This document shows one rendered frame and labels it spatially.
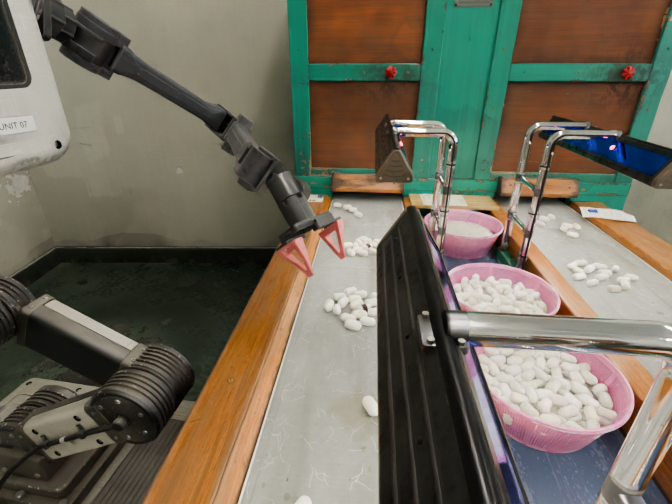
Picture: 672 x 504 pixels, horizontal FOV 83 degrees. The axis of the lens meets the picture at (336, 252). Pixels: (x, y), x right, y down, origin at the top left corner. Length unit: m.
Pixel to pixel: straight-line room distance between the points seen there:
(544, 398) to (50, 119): 0.95
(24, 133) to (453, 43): 1.33
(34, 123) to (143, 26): 1.91
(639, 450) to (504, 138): 1.43
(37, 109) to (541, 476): 0.98
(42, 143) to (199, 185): 1.94
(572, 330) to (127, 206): 2.79
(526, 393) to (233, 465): 0.51
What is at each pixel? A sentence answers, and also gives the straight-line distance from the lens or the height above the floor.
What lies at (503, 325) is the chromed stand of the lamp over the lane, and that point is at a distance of 0.27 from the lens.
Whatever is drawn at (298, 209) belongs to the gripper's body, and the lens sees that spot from 0.74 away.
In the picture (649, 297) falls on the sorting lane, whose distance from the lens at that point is 1.25.
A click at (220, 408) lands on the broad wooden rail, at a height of 0.76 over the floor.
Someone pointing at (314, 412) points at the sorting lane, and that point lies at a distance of 0.70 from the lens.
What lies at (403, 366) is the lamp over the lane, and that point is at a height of 1.08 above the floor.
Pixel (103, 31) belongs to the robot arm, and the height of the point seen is 1.33.
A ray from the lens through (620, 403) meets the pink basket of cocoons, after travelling 0.85.
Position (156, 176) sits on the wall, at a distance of 2.75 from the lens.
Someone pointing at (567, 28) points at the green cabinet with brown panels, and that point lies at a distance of 1.73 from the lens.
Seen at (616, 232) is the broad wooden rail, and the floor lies 0.76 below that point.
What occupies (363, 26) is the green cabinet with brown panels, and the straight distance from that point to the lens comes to 1.60.
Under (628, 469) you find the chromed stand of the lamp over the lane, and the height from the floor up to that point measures 0.99.
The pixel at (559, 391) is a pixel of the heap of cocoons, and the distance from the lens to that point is 0.85.
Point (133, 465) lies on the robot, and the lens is 1.06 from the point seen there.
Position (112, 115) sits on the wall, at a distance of 2.77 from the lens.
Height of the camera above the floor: 1.27
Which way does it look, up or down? 26 degrees down
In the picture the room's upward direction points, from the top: straight up
